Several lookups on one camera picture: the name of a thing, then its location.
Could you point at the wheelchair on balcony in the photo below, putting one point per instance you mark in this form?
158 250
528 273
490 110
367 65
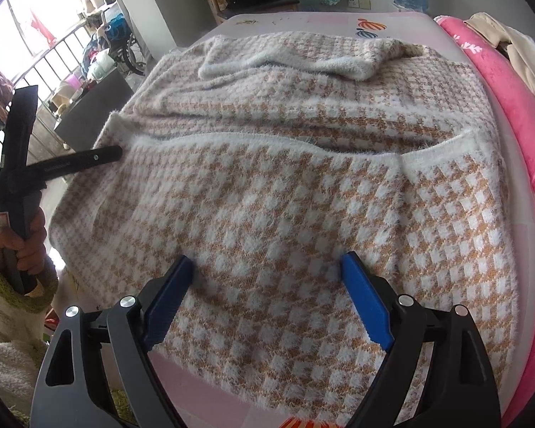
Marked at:
121 40

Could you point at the left hand holding handle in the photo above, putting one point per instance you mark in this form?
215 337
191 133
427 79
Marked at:
30 253

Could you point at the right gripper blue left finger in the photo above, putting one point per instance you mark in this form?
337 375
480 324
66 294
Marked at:
161 299

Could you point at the left forearm fuzzy sleeve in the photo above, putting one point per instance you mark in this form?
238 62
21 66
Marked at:
22 347

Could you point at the pink floral blanket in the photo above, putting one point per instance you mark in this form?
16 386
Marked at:
516 110

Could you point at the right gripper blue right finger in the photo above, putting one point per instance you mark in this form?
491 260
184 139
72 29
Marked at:
365 292

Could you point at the beige white houndstooth coat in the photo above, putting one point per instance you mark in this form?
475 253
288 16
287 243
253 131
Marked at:
290 213

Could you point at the cream garment on bed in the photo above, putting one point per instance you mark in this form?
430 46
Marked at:
519 47

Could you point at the dark grey board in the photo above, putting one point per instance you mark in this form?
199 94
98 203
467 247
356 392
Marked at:
81 125

